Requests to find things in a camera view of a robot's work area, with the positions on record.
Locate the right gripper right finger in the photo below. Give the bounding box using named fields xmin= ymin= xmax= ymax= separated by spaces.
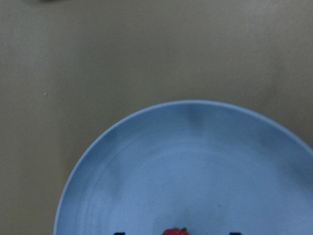
xmin=229 ymin=232 xmax=242 ymax=235

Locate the blue round plate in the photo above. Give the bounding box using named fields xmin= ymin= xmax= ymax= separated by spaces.
xmin=53 ymin=100 xmax=313 ymax=235

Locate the red strawberry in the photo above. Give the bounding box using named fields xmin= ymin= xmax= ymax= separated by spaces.
xmin=162 ymin=228 xmax=189 ymax=235

